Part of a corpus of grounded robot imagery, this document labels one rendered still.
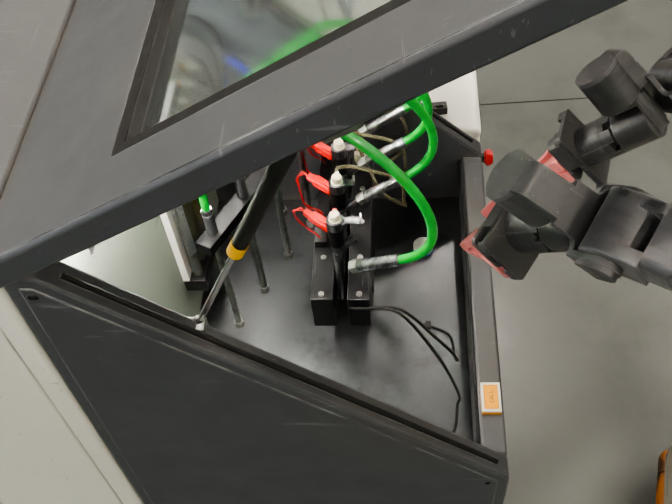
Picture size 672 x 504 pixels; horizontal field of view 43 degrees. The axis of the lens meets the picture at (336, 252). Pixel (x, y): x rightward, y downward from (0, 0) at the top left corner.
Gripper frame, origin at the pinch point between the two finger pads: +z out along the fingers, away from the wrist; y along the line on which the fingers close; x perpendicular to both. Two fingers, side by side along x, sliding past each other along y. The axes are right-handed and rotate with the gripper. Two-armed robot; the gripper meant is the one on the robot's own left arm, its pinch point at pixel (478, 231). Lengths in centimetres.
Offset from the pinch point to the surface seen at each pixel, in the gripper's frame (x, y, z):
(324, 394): 1.7, 24.7, 14.1
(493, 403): 30.2, 8.3, 23.2
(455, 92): 9, -47, 60
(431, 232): -0.2, -0.2, 10.6
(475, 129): 14, -40, 53
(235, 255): -22.3, 21.5, -1.1
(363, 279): 9.2, 0.8, 43.9
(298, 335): 11, 12, 60
